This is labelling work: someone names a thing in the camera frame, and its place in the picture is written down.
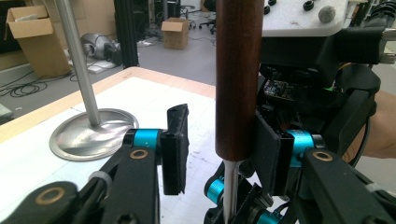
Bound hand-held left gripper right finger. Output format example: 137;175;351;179
251;110;325;197

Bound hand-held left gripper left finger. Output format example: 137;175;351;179
124;103;190;196

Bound steel ladle with wooden handle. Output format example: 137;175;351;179
214;0;265;224

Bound metal stand with round base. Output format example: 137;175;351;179
49;0;140;162

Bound black office chair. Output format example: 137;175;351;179
198;0;218;35

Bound small cardboard box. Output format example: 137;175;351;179
161;17;191;50

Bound silver bag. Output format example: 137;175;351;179
79;32;123;67

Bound black column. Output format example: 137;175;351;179
113;0;140;69

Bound black cable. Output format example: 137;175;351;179
349;116;373;167

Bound black floor cables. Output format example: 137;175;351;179
0;69;80;98

